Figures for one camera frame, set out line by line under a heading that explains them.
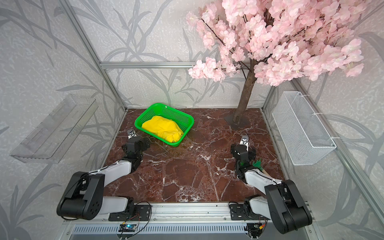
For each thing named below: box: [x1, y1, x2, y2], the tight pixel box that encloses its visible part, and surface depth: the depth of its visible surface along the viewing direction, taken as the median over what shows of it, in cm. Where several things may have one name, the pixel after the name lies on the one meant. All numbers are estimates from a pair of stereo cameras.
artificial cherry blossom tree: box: [185, 0, 369, 125], surface depth 54 cm
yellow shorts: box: [141, 115, 184, 143], surface depth 101 cm
